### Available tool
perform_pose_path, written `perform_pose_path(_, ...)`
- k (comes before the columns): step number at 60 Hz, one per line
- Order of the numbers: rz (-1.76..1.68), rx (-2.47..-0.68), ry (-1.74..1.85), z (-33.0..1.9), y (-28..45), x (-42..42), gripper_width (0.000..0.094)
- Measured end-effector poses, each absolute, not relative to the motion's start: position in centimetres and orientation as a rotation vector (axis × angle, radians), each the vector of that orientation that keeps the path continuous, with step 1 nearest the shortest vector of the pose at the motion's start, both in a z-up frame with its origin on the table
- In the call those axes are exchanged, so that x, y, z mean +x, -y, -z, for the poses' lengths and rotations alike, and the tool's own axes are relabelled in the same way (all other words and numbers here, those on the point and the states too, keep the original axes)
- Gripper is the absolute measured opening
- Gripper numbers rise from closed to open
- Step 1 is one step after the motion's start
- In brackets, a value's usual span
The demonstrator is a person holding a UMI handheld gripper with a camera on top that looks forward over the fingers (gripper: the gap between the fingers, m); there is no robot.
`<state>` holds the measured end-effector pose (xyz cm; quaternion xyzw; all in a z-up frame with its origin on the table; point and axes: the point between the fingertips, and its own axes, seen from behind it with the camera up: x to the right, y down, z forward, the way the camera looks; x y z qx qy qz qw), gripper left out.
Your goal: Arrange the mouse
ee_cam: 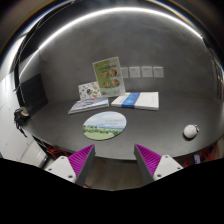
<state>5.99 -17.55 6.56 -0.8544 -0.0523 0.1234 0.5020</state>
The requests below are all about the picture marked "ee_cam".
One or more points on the white wall plate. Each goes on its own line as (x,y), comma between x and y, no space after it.
(158,72)
(147,71)
(134,72)
(125,73)

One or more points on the small illustrated upright card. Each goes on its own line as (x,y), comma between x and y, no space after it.
(89,90)

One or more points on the black object at table edge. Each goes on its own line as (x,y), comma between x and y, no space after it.
(21,115)

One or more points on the white book with blue band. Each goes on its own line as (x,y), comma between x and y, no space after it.
(138,100)

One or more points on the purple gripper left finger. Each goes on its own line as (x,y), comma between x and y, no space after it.
(75,167)

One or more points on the round landscape mouse pad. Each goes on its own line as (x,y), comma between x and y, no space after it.
(104,125)

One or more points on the grey patterned flat book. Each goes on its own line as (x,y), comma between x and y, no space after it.
(89,104)

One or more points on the red table frame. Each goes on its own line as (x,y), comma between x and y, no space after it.
(54,151)

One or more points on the white computer mouse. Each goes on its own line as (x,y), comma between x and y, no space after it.
(190,131)

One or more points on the green upright food booklet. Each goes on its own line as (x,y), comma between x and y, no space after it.
(109,77)

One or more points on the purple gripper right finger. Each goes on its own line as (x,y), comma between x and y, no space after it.
(153,166)

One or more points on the black monitor on left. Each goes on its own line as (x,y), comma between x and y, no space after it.
(33,93)

